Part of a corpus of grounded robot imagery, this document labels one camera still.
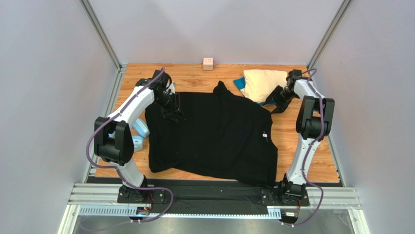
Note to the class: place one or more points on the light blue headphones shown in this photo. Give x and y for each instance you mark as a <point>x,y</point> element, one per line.
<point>142,132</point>

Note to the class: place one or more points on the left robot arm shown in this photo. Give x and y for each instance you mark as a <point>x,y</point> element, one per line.
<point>112,139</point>

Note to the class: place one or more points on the black t shirt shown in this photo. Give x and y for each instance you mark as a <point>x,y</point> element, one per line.
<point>221,135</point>

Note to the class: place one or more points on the aluminium frame rail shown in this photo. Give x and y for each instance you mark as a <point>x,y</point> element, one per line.
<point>92,209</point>

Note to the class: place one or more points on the small beige cube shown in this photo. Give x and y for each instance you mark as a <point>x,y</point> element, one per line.
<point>208,64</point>

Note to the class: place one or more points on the blue folded t shirt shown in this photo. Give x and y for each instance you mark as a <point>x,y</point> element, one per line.
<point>240,84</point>

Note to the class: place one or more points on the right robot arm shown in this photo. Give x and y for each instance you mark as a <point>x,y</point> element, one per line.
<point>313,123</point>

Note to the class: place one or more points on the cream folded t shirt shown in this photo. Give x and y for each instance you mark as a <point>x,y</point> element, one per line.
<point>259,84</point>

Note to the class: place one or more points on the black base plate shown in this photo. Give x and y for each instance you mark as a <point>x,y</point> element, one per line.
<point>198,197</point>

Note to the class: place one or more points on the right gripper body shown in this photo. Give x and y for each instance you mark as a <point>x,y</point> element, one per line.
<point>277,98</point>

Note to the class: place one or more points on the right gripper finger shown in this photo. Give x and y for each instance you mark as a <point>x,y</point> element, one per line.
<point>274,95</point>
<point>279,109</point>

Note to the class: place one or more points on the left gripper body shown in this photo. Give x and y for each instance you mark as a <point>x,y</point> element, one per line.
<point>170,100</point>

